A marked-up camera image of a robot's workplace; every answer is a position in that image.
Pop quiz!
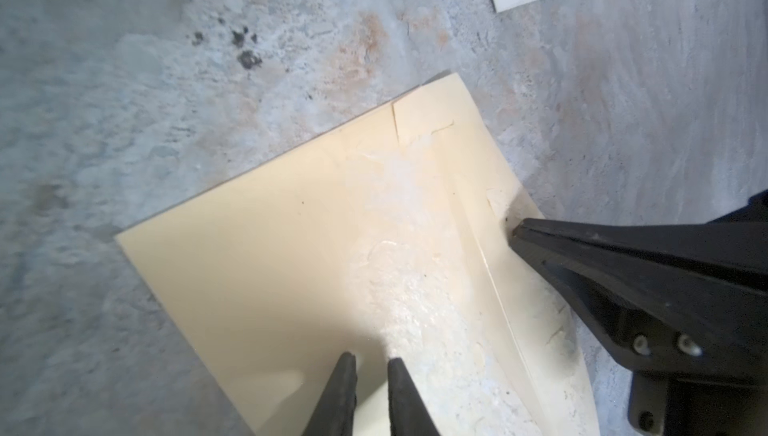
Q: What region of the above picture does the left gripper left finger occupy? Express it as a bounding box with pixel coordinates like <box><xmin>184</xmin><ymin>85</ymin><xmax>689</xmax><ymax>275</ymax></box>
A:
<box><xmin>302</xmin><ymin>352</ymin><xmax>357</xmax><ymax>436</ymax></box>

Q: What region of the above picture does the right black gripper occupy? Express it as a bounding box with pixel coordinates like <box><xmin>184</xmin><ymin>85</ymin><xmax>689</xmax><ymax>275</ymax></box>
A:
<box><xmin>509</xmin><ymin>192</ymin><xmax>767</xmax><ymax>435</ymax></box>

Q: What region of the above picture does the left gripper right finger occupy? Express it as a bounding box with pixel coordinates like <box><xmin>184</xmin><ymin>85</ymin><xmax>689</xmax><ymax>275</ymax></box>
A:
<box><xmin>387</xmin><ymin>358</ymin><xmax>440</xmax><ymax>436</ymax></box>

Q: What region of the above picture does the yellow manila envelope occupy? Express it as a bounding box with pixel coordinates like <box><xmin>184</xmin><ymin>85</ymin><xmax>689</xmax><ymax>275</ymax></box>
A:
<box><xmin>117</xmin><ymin>74</ymin><xmax>599</xmax><ymax>435</ymax></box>

